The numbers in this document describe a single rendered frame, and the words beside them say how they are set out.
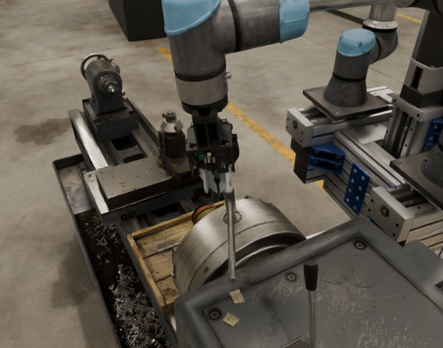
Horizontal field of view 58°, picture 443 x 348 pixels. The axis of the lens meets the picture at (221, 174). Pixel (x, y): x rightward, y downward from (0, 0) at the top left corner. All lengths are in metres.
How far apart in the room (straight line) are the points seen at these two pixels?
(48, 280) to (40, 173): 1.06
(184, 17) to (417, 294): 0.58
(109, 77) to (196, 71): 1.31
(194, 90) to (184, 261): 0.43
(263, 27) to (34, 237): 2.39
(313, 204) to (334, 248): 2.01
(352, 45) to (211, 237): 0.85
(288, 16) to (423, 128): 0.89
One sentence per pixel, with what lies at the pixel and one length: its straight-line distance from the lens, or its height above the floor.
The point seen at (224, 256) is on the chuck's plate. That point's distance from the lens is 0.82.
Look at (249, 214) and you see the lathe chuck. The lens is 0.87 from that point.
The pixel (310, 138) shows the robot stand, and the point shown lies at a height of 1.06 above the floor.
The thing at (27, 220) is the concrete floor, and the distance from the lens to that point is 2.92.
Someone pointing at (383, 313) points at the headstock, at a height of 1.26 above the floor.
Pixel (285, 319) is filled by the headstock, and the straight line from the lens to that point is 0.69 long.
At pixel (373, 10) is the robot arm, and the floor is 1.45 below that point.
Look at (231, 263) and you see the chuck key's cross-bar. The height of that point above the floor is 1.33.
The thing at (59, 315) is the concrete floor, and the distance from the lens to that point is 2.34.
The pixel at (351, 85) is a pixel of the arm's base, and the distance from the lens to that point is 1.48.
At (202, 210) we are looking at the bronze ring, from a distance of 1.06.
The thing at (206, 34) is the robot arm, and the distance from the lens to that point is 0.54.
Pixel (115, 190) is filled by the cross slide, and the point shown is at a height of 0.97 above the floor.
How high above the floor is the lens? 1.83
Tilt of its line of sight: 38 degrees down
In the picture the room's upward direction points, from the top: straight up
